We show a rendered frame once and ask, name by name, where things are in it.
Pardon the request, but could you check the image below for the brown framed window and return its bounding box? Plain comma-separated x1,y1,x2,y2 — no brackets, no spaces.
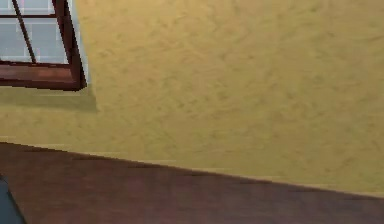
0,0,88,92

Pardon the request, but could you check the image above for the dark teal furniture corner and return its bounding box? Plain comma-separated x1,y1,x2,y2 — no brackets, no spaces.
0,173,27,224

